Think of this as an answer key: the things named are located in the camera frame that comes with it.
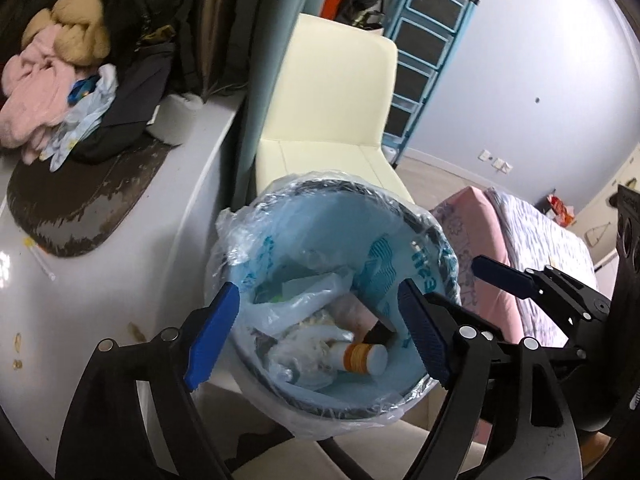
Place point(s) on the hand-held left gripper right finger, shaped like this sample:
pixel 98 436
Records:
pixel 422 332

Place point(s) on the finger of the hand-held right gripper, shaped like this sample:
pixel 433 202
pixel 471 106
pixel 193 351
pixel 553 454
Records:
pixel 585 380
pixel 495 271

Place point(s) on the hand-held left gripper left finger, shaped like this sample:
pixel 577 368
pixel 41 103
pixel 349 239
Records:
pixel 212 335

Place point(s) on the pink tube black cap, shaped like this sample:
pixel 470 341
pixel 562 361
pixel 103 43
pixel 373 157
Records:
pixel 357 315

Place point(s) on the trash bin with plastic liner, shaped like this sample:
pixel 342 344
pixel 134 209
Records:
pixel 320 230

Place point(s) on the pink mattress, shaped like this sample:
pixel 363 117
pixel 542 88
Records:
pixel 475 220

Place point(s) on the white bottle orange band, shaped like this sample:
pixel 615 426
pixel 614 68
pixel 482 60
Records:
pixel 346 355

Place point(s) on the crumpled white tissue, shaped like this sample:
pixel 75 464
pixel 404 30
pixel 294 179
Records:
pixel 300 352

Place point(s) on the red snack bag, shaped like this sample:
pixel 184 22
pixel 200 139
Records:
pixel 559 208

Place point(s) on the white plastic bag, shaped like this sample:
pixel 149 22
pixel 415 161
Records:
pixel 300 305

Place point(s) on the brown oval mat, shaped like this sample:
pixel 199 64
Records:
pixel 85 205

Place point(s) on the white thin stick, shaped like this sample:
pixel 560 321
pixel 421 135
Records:
pixel 41 261

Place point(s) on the cream leather chair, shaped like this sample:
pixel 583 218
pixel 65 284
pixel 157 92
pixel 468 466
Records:
pixel 325 100

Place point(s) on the blue step ladder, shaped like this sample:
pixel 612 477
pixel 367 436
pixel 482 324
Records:
pixel 425 35

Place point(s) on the blue white patterned cloth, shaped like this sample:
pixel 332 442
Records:
pixel 85 115

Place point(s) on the teal curtain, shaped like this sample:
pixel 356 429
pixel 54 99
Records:
pixel 270 60

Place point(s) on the black clothing pile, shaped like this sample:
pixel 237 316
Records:
pixel 140 50

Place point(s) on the pink fluffy cloth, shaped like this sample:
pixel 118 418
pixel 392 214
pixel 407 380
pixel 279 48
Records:
pixel 30 95

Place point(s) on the brown curtain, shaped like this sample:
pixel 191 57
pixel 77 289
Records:
pixel 215 25

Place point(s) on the beige fluffy cloth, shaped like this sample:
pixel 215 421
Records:
pixel 75 20

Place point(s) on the white wall socket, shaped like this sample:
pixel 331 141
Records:
pixel 485 155
pixel 503 165

